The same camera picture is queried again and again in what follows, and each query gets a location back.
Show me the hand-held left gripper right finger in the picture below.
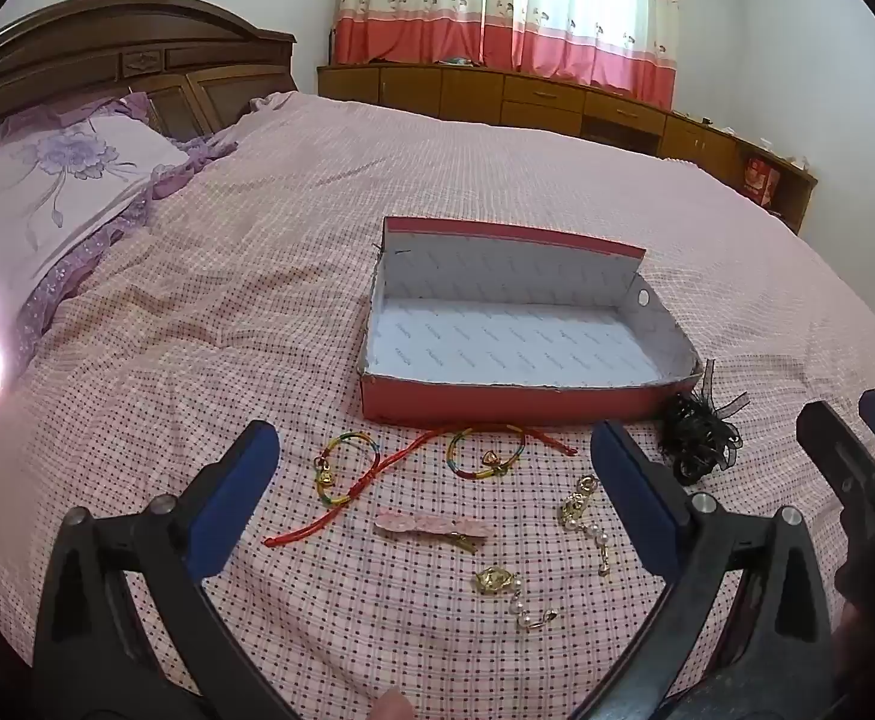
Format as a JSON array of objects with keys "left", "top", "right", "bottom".
[{"left": 572, "top": 420, "right": 837, "bottom": 720}]

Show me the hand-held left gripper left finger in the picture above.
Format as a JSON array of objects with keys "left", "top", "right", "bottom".
[{"left": 31, "top": 420, "right": 296, "bottom": 720}]

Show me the gold pearl drop earring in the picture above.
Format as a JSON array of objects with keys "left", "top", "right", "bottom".
[
  {"left": 557, "top": 476, "right": 611, "bottom": 578},
  {"left": 473, "top": 565, "right": 560, "bottom": 629}
]

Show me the black lace hair claw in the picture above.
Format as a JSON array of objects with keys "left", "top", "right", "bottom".
[{"left": 658, "top": 360, "right": 751, "bottom": 485}]

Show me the red string cord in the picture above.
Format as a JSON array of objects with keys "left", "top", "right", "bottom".
[{"left": 263, "top": 424, "right": 579, "bottom": 547}]

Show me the rainbow bracelet with gold bell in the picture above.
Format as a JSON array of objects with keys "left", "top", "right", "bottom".
[{"left": 313, "top": 431, "right": 382, "bottom": 509}]

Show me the rainbow bracelet with heart charm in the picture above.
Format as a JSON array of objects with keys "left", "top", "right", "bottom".
[{"left": 444, "top": 424, "right": 530, "bottom": 482}]

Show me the pink hair clip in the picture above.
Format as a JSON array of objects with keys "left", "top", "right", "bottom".
[{"left": 375, "top": 510, "right": 492, "bottom": 554}]

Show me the red cardboard box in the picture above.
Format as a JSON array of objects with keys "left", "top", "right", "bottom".
[{"left": 360, "top": 215, "right": 704, "bottom": 427}]

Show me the person's left hand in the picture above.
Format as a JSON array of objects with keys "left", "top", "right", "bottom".
[{"left": 373, "top": 686, "right": 416, "bottom": 720}]

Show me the pink checked bedspread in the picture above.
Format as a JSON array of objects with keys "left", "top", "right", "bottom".
[{"left": 0, "top": 90, "right": 875, "bottom": 720}]

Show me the small red gift box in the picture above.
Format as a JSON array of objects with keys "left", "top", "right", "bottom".
[{"left": 742, "top": 155, "right": 781, "bottom": 209}]

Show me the purple floral pillow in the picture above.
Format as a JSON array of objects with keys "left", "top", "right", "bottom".
[{"left": 0, "top": 94, "right": 239, "bottom": 391}]

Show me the long wooden cabinet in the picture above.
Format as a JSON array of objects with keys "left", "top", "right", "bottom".
[{"left": 315, "top": 60, "right": 819, "bottom": 235}]

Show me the dark wooden headboard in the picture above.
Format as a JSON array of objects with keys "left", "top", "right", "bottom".
[{"left": 0, "top": 0, "right": 299, "bottom": 151}]

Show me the cream and pink curtain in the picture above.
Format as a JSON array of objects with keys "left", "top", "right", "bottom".
[{"left": 330, "top": 0, "right": 684, "bottom": 110}]

